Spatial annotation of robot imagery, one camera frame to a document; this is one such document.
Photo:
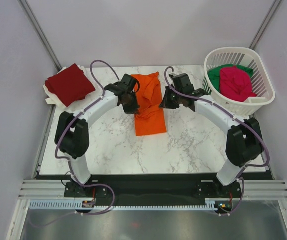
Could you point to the folded dark red t shirt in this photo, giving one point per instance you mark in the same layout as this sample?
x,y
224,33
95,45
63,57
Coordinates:
x,y
69,86

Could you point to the folded white t shirt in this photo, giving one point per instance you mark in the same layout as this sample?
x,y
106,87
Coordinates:
x,y
53,99

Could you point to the metal corner post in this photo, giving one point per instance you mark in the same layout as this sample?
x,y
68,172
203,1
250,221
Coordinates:
x,y
265,23
40,33

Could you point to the green t shirt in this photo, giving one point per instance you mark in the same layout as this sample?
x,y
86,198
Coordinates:
x,y
214,74

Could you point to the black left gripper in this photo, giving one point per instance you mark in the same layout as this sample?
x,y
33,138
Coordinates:
x,y
133,109

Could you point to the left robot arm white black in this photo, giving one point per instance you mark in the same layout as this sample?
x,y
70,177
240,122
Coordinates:
x,y
72,137

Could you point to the metal corner post left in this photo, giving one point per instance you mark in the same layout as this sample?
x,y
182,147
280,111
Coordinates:
x,y
40,33

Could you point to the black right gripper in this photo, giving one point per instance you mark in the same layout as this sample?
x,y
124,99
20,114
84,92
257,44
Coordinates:
x,y
166,103

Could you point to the white plastic laundry basket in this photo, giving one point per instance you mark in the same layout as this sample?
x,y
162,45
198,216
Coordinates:
x,y
260,81

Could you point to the white slotted cable duct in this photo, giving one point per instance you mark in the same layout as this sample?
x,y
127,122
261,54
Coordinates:
x,y
85,204

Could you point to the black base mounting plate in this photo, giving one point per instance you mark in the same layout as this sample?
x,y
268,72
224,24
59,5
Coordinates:
x,y
176,188

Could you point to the orange t shirt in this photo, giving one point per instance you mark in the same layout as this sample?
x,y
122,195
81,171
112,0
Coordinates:
x,y
151,118

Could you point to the metal corner post right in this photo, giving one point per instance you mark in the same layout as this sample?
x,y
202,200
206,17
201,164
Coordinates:
x,y
265,23

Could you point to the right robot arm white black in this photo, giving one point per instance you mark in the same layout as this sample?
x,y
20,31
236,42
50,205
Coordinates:
x,y
243,136

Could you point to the magenta t shirt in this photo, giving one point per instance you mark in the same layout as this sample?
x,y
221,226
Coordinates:
x,y
235,83

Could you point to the aluminium rail frame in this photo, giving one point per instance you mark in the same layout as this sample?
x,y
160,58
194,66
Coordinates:
x,y
54,190

